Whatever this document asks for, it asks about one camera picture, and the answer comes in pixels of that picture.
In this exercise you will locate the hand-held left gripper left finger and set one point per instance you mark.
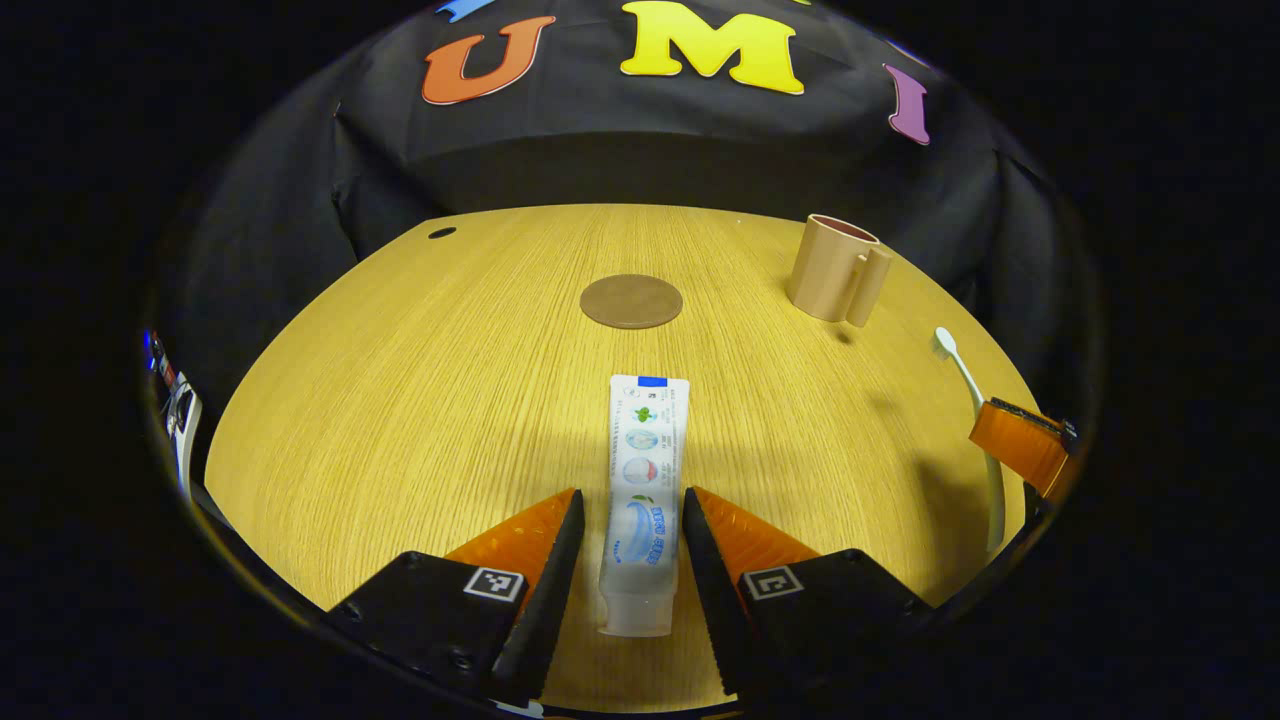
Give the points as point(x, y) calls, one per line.
point(545, 600)

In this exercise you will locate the round brown coaster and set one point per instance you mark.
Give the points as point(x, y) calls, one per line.
point(631, 301)

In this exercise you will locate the white side table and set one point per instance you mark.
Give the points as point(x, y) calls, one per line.
point(185, 430)

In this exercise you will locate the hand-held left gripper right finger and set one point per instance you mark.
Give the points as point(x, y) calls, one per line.
point(715, 600)

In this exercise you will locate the white toothbrush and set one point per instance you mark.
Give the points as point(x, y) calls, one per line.
point(965, 375)

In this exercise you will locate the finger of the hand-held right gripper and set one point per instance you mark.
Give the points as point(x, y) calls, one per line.
point(1020, 445)

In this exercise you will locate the white toothpaste tube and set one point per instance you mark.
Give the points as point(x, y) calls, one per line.
point(642, 480)

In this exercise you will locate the black backdrop cloth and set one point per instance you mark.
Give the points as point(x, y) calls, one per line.
point(640, 150)

